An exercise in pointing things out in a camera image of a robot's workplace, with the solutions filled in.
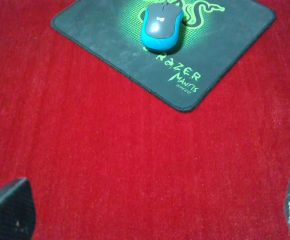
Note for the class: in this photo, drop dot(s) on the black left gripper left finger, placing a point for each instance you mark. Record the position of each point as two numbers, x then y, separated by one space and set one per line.
17 210

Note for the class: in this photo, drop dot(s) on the grey blue computer mouse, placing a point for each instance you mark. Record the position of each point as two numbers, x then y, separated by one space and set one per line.
161 26

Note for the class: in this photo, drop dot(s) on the black green Razer mouse pad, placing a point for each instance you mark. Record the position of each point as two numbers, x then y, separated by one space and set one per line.
213 35

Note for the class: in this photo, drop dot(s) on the red velvet tablecloth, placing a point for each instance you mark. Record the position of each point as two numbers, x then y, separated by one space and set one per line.
109 161

